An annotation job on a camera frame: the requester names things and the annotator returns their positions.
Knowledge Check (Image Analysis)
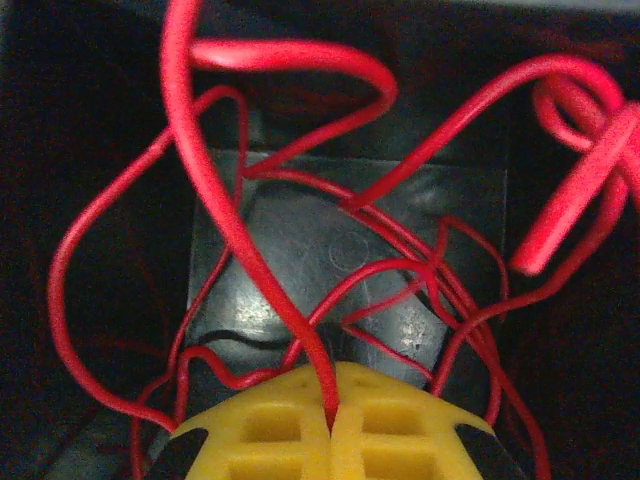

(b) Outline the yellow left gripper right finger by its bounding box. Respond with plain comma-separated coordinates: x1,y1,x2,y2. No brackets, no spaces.
332,362,497,480

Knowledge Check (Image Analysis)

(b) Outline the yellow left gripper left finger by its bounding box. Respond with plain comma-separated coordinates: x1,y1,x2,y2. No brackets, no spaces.
169,364,337,480

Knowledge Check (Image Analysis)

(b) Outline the thin red cable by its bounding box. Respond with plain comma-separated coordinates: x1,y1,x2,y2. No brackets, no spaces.
47,0,640,480

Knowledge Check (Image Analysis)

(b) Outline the black plastic bin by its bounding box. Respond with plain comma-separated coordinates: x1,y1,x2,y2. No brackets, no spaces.
0,0,640,480

